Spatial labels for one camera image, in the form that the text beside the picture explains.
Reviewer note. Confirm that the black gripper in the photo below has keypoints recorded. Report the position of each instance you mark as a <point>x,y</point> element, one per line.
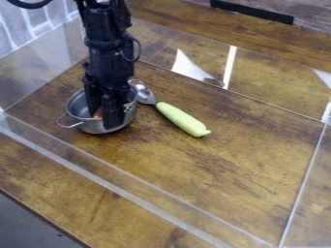
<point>108,70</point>

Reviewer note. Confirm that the red and white toy mushroom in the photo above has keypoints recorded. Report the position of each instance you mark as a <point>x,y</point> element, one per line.
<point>98,114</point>

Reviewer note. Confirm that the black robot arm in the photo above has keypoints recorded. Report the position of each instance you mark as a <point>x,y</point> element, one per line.
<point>106,20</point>

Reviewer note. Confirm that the black bar in background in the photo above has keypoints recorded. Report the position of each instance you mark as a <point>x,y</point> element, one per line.
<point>250,11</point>

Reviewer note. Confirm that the spoon with green handle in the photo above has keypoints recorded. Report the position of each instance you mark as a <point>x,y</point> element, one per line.
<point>183,120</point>

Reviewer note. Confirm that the clear acrylic enclosure wall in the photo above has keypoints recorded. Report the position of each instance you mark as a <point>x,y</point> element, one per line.
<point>250,187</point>

